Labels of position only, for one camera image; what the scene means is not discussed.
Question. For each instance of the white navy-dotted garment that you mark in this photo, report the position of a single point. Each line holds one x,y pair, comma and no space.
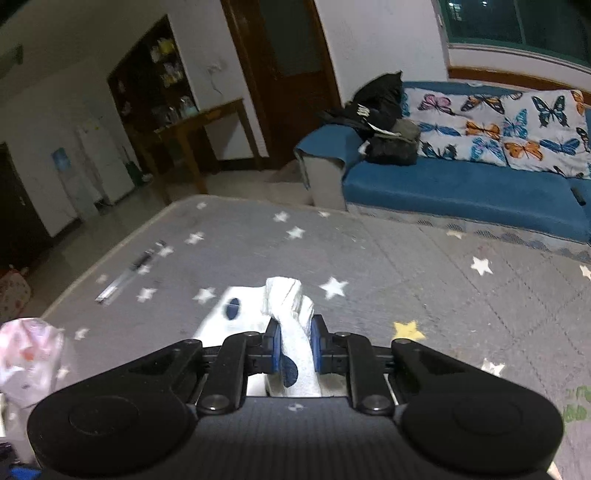
243,309

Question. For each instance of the wooden side table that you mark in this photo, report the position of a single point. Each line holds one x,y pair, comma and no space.
191,137

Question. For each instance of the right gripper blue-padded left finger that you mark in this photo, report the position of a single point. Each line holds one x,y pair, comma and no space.
230,365

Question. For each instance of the dark wooden door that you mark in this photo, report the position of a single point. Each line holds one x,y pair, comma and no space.
284,55

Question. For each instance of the dark clothes pile on sofa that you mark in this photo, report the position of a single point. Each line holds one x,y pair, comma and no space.
398,147

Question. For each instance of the white tissue box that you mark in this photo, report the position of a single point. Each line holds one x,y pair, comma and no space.
31,351

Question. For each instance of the water dispenser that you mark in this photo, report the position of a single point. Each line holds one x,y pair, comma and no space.
75,186

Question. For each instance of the dark window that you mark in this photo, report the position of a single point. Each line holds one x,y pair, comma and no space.
559,29

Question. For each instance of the right butterfly pillow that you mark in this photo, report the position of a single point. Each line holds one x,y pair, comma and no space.
546,131

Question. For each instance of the black pen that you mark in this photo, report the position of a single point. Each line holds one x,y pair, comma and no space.
109,293

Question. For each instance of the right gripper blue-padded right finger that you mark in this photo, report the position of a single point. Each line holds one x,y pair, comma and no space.
361,364

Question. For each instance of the grey star-pattern table cover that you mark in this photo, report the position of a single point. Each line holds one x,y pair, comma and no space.
519,311

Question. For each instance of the left butterfly pillow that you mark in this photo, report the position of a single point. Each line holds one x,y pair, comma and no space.
457,127

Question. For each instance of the black bag on sofa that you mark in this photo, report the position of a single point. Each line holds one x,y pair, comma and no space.
379,102

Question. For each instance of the butterfly pillow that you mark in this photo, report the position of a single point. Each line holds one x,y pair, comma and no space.
457,127
546,131

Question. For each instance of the white refrigerator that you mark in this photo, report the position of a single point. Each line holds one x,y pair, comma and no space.
105,159

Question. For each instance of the blue sofa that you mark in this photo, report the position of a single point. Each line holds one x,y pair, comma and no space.
498,201

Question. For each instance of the dark wall shelf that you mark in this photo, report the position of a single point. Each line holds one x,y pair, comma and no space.
150,87

